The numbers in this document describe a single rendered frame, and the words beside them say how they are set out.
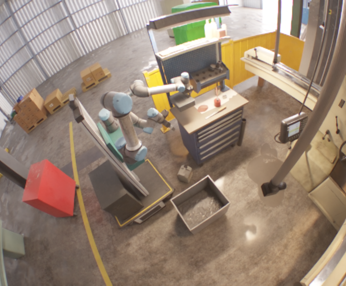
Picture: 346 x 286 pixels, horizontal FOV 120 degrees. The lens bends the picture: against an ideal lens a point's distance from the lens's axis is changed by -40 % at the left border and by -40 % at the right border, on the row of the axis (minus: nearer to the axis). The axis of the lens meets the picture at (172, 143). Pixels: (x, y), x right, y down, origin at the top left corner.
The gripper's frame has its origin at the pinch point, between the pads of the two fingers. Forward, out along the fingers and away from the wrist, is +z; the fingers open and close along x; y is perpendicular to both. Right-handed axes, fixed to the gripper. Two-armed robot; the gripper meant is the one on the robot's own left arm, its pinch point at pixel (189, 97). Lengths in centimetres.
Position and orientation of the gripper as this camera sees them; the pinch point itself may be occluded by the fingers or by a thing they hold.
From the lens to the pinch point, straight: 190.6
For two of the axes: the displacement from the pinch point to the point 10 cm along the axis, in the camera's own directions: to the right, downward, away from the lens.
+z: 2.0, 5.9, 7.8
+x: -8.7, 4.7, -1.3
